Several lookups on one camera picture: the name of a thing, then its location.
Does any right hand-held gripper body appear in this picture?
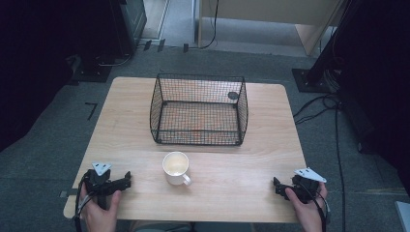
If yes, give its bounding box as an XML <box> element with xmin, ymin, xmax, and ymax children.
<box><xmin>288</xmin><ymin>166</ymin><xmax>328</xmax><ymax>205</ymax></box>

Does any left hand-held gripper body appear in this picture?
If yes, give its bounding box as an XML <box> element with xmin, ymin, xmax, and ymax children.
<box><xmin>82</xmin><ymin>161</ymin><xmax>127</xmax><ymax>211</ymax></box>

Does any white cup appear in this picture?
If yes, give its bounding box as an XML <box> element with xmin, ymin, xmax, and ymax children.
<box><xmin>161</xmin><ymin>151</ymin><xmax>192</xmax><ymax>187</ymax></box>

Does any black wire basket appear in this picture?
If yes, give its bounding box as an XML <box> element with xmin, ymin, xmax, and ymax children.
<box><xmin>149</xmin><ymin>72</ymin><xmax>249</xmax><ymax>147</ymax></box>

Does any person's right hand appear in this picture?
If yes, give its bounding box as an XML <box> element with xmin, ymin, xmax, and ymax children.
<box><xmin>284</xmin><ymin>182</ymin><xmax>329</xmax><ymax>232</ymax></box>

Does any person's left hand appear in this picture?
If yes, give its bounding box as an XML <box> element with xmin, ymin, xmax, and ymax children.
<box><xmin>79</xmin><ymin>188</ymin><xmax>123</xmax><ymax>232</ymax></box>

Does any grey tape piece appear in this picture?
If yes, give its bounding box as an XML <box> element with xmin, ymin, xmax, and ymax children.
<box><xmin>59</xmin><ymin>188</ymin><xmax>79</xmax><ymax>199</ymax></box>

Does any black tape corner mark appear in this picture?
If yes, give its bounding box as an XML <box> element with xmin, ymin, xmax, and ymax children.
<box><xmin>84</xmin><ymin>101</ymin><xmax>99</xmax><ymax>122</ymax></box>

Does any pale grey box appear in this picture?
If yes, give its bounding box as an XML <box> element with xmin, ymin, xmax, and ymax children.
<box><xmin>395</xmin><ymin>200</ymin><xmax>410</xmax><ymax>232</ymax></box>

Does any dark curtain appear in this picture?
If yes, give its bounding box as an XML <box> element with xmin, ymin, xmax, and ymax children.
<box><xmin>332</xmin><ymin>0</ymin><xmax>410</xmax><ymax>194</ymax></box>

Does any black metal stand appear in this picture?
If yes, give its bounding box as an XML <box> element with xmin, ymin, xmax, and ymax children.
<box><xmin>291</xmin><ymin>0</ymin><xmax>359</xmax><ymax>95</ymax></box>

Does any black cabinet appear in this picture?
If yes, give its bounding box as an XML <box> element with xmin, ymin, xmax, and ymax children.
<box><xmin>108</xmin><ymin>0</ymin><xmax>148</xmax><ymax>56</ymax></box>

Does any light wooden partition board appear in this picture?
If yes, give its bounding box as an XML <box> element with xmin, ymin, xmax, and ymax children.
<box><xmin>196</xmin><ymin>0</ymin><xmax>343</xmax><ymax>56</ymax></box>

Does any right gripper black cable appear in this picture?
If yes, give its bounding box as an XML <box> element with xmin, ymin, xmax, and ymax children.
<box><xmin>299</xmin><ymin>182</ymin><xmax>332</xmax><ymax>232</ymax></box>

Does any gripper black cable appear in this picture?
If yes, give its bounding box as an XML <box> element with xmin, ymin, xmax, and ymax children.
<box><xmin>299</xmin><ymin>182</ymin><xmax>332</xmax><ymax>232</ymax></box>
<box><xmin>73</xmin><ymin>172</ymin><xmax>95</xmax><ymax>232</ymax></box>

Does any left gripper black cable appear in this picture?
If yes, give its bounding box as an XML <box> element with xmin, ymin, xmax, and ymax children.
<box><xmin>73</xmin><ymin>172</ymin><xmax>95</xmax><ymax>232</ymax></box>

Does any black floor cable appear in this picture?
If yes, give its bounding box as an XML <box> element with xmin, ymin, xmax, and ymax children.
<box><xmin>333</xmin><ymin>96</ymin><xmax>347</xmax><ymax>232</ymax></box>
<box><xmin>292</xmin><ymin>92</ymin><xmax>339</xmax><ymax>126</ymax></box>

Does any black stand base plate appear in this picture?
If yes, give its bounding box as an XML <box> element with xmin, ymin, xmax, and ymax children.
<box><xmin>68</xmin><ymin>53</ymin><xmax>113</xmax><ymax>84</ymax></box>

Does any black hanging cable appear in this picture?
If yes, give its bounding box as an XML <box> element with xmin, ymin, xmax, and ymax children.
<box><xmin>198</xmin><ymin>0</ymin><xmax>220</xmax><ymax>50</ymax></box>

